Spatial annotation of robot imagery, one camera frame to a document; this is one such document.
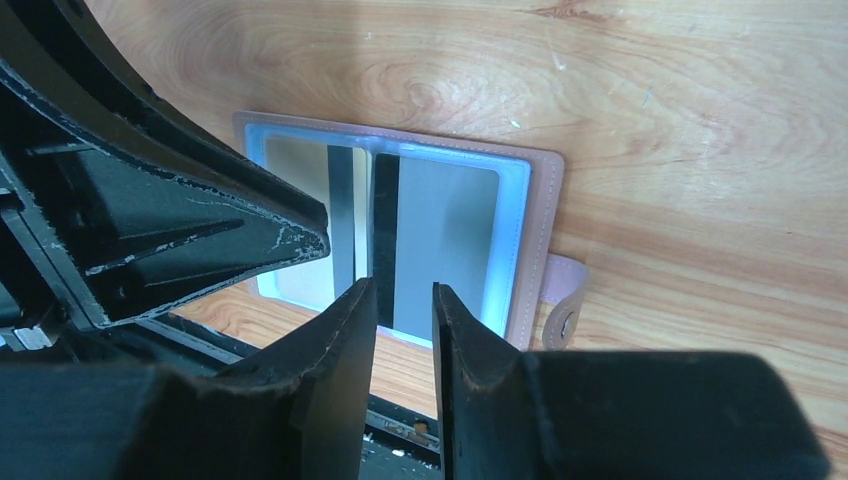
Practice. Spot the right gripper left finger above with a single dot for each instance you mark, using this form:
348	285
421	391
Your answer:
293	410

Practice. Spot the grey credit card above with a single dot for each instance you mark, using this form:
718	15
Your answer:
436	220

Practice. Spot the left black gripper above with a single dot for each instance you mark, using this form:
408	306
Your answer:
101	225

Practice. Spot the pink card holder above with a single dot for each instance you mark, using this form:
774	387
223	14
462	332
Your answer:
532	296

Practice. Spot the beige card with stripe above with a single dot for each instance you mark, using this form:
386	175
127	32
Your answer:
334	177

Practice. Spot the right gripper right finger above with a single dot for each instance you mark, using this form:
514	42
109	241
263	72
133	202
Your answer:
510	414

